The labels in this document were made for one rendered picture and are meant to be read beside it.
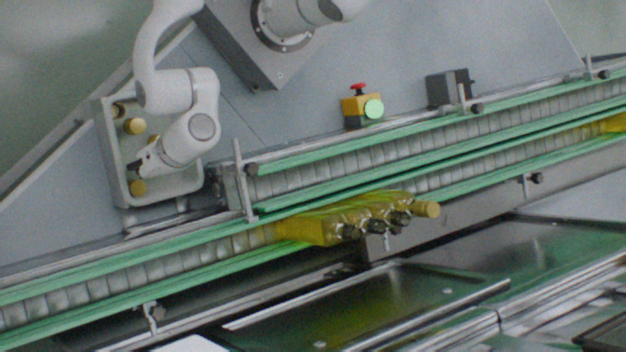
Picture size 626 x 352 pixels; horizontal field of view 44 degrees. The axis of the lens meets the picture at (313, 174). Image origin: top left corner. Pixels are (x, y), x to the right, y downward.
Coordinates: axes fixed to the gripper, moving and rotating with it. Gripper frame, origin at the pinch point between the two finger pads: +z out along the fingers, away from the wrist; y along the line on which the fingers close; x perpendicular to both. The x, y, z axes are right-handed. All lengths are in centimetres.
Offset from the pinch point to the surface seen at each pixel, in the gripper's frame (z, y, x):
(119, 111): 2.9, -2.5, 13.1
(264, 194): -1.0, 21.7, -10.4
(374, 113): -1, 55, 2
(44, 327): -3.3, -27.7, -24.4
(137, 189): 3.8, -2.9, -3.1
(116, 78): 57, 17, 36
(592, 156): 2, 127, -21
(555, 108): -2, 113, -6
